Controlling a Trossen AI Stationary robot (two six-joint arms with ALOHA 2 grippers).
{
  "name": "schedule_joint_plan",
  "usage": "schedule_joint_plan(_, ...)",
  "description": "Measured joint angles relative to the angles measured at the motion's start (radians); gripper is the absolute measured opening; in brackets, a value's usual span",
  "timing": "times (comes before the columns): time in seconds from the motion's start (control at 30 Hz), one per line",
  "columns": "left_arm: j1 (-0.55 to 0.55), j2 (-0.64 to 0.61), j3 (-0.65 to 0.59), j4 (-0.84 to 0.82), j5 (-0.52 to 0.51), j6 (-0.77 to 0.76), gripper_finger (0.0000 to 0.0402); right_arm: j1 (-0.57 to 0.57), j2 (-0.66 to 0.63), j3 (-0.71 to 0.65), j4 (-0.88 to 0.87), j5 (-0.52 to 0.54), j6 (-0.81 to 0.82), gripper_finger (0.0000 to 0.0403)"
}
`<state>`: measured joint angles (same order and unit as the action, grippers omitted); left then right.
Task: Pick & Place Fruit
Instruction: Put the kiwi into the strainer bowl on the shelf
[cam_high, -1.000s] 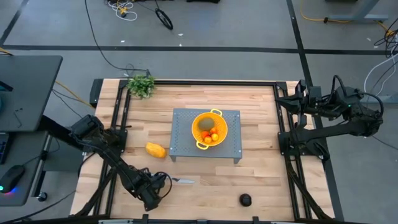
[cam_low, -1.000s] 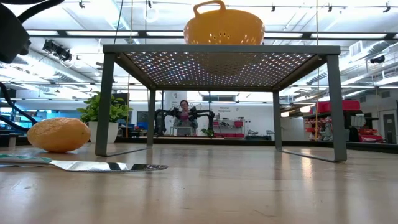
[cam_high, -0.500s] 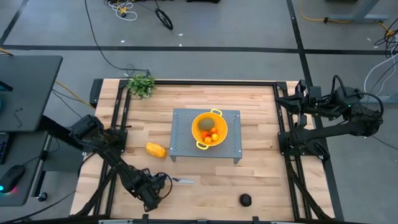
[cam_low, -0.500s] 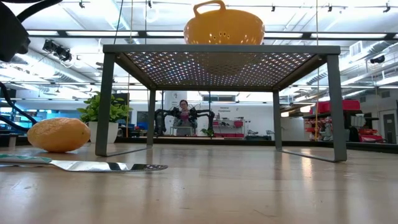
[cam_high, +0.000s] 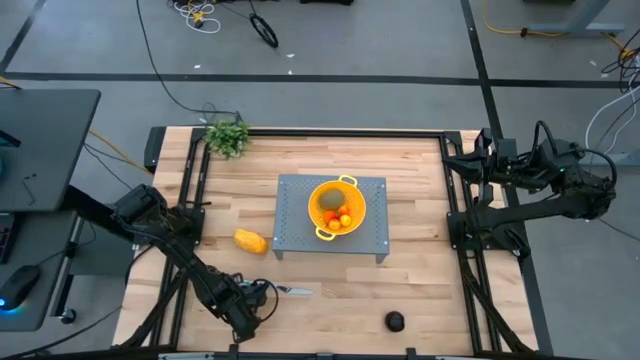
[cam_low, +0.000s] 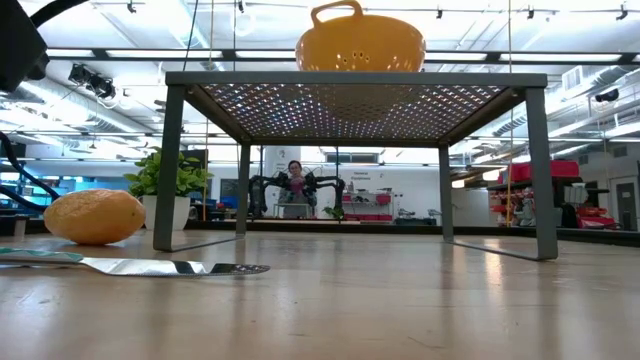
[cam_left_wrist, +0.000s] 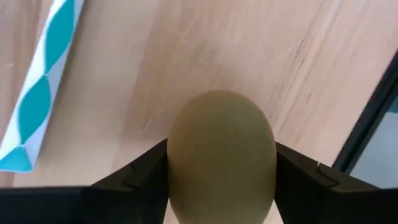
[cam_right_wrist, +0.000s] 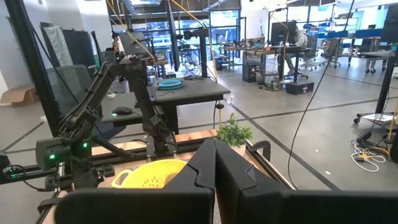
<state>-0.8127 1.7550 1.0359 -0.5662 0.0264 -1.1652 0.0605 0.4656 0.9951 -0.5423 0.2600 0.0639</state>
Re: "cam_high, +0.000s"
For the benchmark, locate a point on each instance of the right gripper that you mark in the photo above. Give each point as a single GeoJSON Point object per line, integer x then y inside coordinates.
{"type": "Point", "coordinates": [485, 175]}

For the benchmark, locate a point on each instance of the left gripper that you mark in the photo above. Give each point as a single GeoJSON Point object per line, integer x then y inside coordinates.
{"type": "Point", "coordinates": [245, 325]}

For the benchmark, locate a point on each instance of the yellow plastic colander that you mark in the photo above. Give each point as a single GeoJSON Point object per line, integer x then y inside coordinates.
{"type": "Point", "coordinates": [320, 230]}

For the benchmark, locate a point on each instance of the small orange yellow pear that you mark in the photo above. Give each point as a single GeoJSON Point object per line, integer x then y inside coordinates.
{"type": "Point", "coordinates": [345, 220]}

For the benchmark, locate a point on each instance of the green brown kiwi fruit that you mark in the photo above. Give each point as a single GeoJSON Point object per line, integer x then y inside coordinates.
{"type": "Point", "coordinates": [331, 199]}

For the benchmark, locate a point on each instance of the black avocado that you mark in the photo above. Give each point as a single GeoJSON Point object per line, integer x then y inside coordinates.
{"type": "Point", "coordinates": [394, 321]}

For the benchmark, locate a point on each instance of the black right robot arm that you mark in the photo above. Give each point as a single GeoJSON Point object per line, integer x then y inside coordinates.
{"type": "Point", "coordinates": [550, 210]}

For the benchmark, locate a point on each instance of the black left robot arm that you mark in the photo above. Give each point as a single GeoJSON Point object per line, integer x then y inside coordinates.
{"type": "Point", "coordinates": [190, 260]}

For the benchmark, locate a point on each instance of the large yellow orange mango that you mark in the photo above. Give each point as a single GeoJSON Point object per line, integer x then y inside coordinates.
{"type": "Point", "coordinates": [250, 241]}

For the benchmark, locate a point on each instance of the grey perforated metal shelf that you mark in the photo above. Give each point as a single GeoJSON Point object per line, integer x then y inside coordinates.
{"type": "Point", "coordinates": [295, 220]}

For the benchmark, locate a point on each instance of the grey metal stand base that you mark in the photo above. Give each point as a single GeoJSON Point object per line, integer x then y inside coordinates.
{"type": "Point", "coordinates": [625, 159]}
{"type": "Point", "coordinates": [575, 27]}

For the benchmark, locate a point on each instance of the desk caster wheel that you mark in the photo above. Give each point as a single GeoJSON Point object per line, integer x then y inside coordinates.
{"type": "Point", "coordinates": [68, 316]}

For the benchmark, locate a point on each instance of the potted green plant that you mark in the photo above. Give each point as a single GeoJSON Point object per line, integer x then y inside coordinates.
{"type": "Point", "coordinates": [227, 140]}

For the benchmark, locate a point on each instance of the grey desk surface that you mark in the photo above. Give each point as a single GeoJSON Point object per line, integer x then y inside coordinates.
{"type": "Point", "coordinates": [30, 322]}

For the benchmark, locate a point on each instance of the black floor object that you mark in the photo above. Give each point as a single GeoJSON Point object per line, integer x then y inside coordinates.
{"type": "Point", "coordinates": [325, 2]}

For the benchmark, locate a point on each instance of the black computer mouse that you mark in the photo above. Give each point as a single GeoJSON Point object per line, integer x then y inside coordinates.
{"type": "Point", "coordinates": [17, 287]}

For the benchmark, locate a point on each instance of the black keyboard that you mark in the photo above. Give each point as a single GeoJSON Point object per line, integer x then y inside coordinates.
{"type": "Point", "coordinates": [7, 240]}

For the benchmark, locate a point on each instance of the black desk top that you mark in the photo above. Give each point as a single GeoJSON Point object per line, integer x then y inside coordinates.
{"type": "Point", "coordinates": [50, 150]}

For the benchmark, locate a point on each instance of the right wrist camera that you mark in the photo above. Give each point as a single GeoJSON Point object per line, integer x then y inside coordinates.
{"type": "Point", "coordinates": [507, 155]}

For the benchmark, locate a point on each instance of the black aluminium table frame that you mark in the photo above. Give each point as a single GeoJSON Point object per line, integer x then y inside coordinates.
{"type": "Point", "coordinates": [325, 133]}

